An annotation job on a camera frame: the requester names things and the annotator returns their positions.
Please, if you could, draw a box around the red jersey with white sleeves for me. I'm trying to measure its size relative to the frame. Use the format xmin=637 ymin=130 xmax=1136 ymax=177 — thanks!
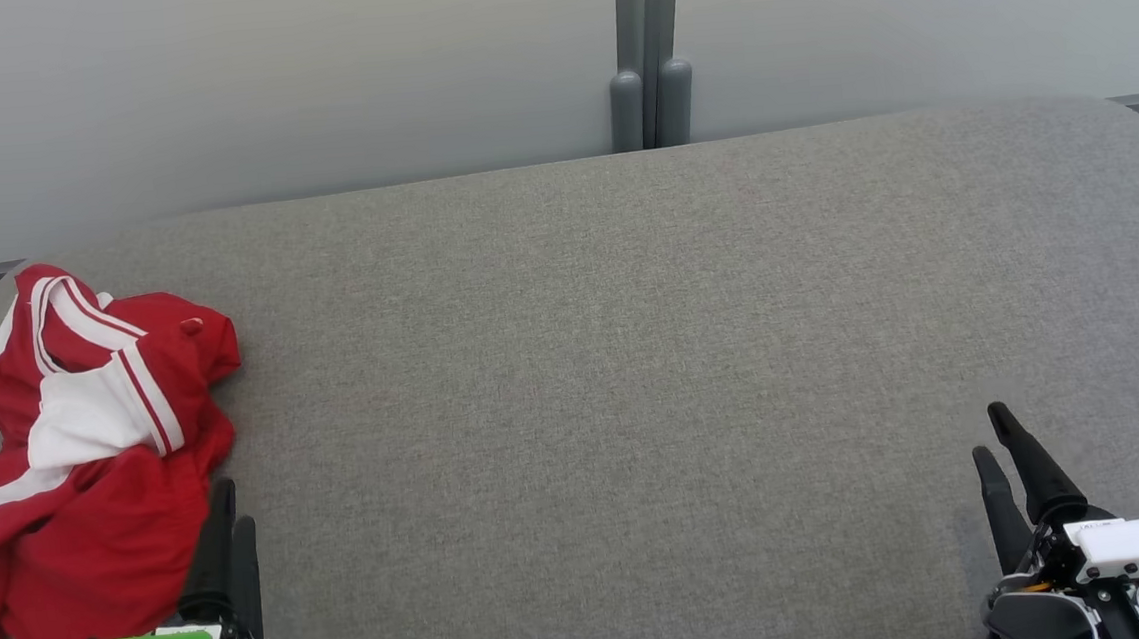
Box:
xmin=0 ymin=283 xmax=262 ymax=639

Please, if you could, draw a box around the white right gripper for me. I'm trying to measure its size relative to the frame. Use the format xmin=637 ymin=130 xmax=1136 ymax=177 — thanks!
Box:
xmin=966 ymin=392 xmax=1139 ymax=639

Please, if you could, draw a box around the grey double partition post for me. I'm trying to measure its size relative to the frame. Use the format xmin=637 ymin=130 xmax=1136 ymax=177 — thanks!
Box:
xmin=602 ymin=0 xmax=699 ymax=153

